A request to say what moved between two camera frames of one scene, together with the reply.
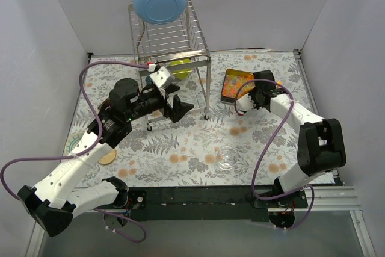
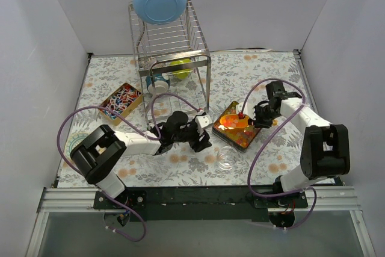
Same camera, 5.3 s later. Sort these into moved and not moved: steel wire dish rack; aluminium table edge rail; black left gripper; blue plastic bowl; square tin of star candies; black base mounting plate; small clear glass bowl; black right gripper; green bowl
Moved: square tin of star candies; black right gripper; black left gripper
Not moved: blue plastic bowl; steel wire dish rack; black base mounting plate; green bowl; aluminium table edge rail; small clear glass bowl
